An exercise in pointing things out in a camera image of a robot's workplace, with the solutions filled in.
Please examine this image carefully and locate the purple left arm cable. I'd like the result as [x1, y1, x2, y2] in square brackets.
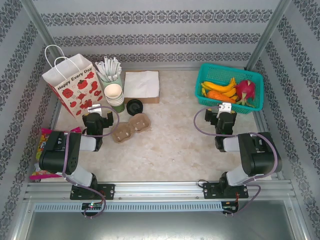
[61, 105, 120, 220]

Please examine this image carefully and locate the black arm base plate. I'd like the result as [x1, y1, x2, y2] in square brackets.
[69, 183, 116, 201]
[202, 182, 250, 200]

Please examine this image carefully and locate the grey metal shelf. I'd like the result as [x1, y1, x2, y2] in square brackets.
[14, 199, 308, 240]

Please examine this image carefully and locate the orange carrot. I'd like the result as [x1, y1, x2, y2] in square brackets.
[207, 89, 237, 104]

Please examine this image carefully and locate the aluminium frame post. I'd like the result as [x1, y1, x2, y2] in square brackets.
[244, 0, 293, 71]
[19, 0, 72, 76]

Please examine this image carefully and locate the pink dragon fruit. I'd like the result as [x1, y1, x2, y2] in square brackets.
[234, 79, 257, 108]

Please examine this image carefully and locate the green paper cup stack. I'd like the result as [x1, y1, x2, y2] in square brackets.
[104, 93, 125, 114]

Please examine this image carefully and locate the small circuit board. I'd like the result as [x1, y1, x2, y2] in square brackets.
[81, 201, 103, 211]
[221, 201, 240, 214]

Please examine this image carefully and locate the teal plastic basket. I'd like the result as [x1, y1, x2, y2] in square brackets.
[195, 62, 265, 115]

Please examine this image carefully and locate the colourful candy bag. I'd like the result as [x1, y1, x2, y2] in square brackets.
[29, 126, 82, 181]

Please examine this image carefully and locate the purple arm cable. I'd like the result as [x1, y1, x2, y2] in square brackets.
[61, 105, 120, 220]
[193, 104, 280, 215]

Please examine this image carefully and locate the green straw holder cup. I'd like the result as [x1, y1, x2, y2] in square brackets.
[99, 73, 123, 89]

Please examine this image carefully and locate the white red printed paper bag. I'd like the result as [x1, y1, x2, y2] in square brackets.
[41, 44, 105, 119]

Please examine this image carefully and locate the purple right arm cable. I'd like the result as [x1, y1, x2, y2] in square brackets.
[193, 104, 280, 215]

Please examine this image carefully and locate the yellow banana bunch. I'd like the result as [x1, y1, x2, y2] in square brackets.
[200, 76, 238, 99]

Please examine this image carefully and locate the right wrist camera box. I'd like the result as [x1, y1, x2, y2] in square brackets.
[216, 101, 233, 119]

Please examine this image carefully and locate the aluminium mounting rail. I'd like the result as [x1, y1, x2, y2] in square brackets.
[23, 181, 295, 201]

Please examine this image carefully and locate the brown pulp cup carrier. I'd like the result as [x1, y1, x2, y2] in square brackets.
[111, 113, 153, 144]

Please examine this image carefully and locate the slotted grey cable duct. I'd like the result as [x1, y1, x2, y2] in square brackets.
[33, 201, 224, 213]

